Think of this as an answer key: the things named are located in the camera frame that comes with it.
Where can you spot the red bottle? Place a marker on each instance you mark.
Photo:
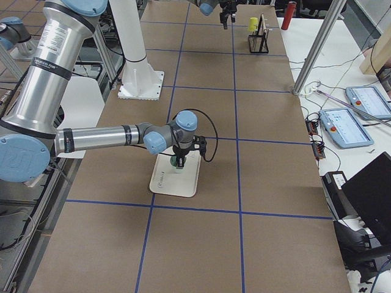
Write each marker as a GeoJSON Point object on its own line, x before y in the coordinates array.
{"type": "Point", "coordinates": [291, 7]}

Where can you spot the teach pendant tablet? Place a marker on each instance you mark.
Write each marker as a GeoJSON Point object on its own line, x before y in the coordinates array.
{"type": "Point", "coordinates": [344, 128]}
{"type": "Point", "coordinates": [369, 100]}

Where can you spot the black laptop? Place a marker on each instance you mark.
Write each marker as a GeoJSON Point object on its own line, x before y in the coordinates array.
{"type": "Point", "coordinates": [369, 193]}

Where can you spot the aluminium frame post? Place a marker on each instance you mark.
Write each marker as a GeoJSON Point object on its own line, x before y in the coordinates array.
{"type": "Point", "coordinates": [320, 39]}

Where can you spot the light green cup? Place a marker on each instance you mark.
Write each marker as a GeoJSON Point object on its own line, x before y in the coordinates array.
{"type": "Point", "coordinates": [173, 164]}

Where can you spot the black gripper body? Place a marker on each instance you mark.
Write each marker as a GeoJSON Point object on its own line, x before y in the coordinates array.
{"type": "Point", "coordinates": [179, 151]}
{"type": "Point", "coordinates": [226, 10]}

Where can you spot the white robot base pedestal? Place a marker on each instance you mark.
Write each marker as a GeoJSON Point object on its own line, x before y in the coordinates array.
{"type": "Point", "coordinates": [139, 79]}

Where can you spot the white chair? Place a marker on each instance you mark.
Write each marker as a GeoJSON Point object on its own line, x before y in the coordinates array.
{"type": "Point", "coordinates": [82, 100]}

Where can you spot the far teach pendant tablet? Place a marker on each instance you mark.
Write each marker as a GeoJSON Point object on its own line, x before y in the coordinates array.
{"type": "Point", "coordinates": [369, 100]}

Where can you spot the near teach pendant tablet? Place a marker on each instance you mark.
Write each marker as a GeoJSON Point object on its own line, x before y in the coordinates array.
{"type": "Point", "coordinates": [344, 128]}

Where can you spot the yellow cup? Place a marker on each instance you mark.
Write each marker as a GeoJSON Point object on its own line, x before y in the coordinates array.
{"type": "Point", "coordinates": [253, 25]}

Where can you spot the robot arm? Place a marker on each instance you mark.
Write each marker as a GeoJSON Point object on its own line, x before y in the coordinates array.
{"type": "Point", "coordinates": [49, 115]}
{"type": "Point", "coordinates": [207, 6]}

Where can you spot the black wire cup rack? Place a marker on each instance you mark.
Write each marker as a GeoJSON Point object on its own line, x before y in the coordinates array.
{"type": "Point", "coordinates": [258, 41]}

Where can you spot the metal rod with hook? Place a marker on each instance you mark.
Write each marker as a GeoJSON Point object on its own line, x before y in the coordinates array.
{"type": "Point", "coordinates": [364, 114]}

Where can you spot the cream rabbit tray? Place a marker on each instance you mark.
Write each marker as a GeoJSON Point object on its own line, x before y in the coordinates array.
{"type": "Point", "coordinates": [168, 180]}

